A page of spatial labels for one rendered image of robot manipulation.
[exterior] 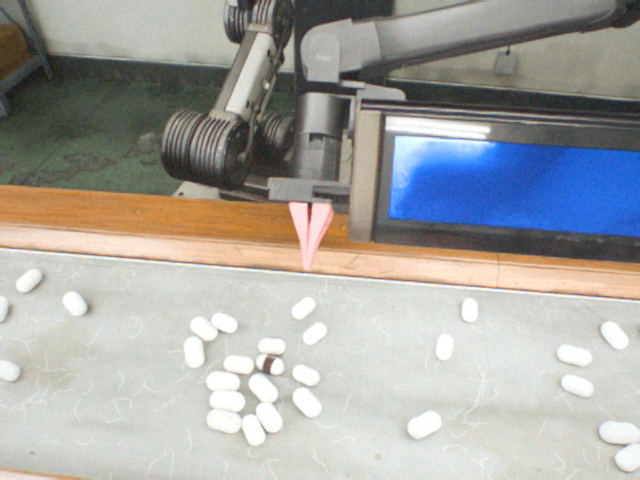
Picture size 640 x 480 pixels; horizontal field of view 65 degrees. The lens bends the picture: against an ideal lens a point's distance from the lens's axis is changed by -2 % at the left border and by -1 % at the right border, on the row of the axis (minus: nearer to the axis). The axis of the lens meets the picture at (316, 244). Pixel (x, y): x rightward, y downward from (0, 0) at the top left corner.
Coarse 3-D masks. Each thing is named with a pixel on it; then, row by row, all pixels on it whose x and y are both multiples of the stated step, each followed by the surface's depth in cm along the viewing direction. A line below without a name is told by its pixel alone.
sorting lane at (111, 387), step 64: (0, 256) 71; (64, 256) 71; (64, 320) 63; (128, 320) 63; (192, 320) 63; (256, 320) 63; (320, 320) 63; (384, 320) 63; (448, 320) 63; (512, 320) 63; (576, 320) 63; (0, 384) 57; (64, 384) 57; (128, 384) 57; (192, 384) 57; (320, 384) 57; (384, 384) 57; (448, 384) 57; (512, 384) 57; (0, 448) 51; (64, 448) 51; (128, 448) 51; (192, 448) 52; (256, 448) 52; (320, 448) 52; (384, 448) 52; (448, 448) 52; (512, 448) 51; (576, 448) 51
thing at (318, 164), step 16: (304, 144) 58; (320, 144) 58; (336, 144) 60; (304, 160) 58; (320, 160) 58; (336, 160) 59; (304, 176) 58; (320, 176) 58; (336, 176) 59; (320, 192) 58; (336, 192) 58
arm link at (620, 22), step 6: (636, 0) 58; (630, 6) 59; (636, 6) 58; (624, 12) 60; (630, 12) 60; (636, 12) 59; (618, 18) 62; (624, 18) 61; (630, 18) 61; (636, 18) 61; (612, 24) 63; (618, 24) 63; (624, 24) 63; (630, 24) 63
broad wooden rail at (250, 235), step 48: (0, 192) 78; (48, 192) 78; (96, 192) 78; (0, 240) 72; (48, 240) 72; (96, 240) 71; (144, 240) 71; (192, 240) 70; (240, 240) 70; (288, 240) 70; (336, 240) 70; (528, 288) 67; (576, 288) 66; (624, 288) 66
